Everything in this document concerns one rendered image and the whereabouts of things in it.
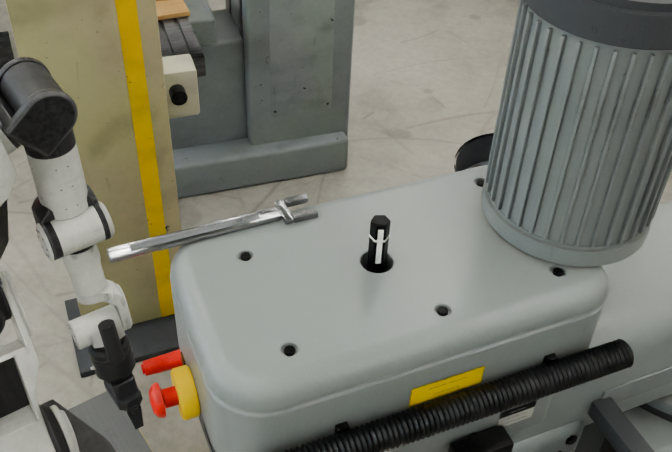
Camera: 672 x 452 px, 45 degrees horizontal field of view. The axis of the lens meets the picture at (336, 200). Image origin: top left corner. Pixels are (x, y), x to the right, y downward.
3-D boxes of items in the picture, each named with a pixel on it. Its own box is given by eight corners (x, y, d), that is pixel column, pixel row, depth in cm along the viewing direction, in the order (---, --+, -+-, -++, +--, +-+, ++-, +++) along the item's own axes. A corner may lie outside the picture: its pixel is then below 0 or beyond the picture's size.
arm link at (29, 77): (13, 134, 152) (-6, 69, 143) (60, 119, 156) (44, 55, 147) (34, 165, 144) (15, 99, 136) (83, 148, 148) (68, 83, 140)
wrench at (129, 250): (112, 270, 89) (111, 264, 89) (104, 247, 92) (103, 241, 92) (317, 217, 97) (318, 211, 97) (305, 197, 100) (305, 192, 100)
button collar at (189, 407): (185, 431, 92) (181, 399, 89) (172, 391, 97) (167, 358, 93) (202, 426, 93) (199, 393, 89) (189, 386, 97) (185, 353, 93)
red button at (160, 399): (156, 427, 92) (152, 405, 89) (148, 400, 94) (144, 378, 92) (185, 418, 93) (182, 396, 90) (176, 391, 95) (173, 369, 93)
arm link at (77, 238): (58, 288, 169) (32, 209, 159) (105, 269, 174) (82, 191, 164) (75, 313, 161) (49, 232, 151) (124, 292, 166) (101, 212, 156)
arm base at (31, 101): (4, 129, 152) (-33, 85, 144) (63, 91, 155) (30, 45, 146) (31, 170, 143) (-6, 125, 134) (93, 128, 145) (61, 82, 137)
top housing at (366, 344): (228, 502, 86) (220, 410, 76) (169, 326, 104) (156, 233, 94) (596, 375, 101) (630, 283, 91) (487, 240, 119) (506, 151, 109)
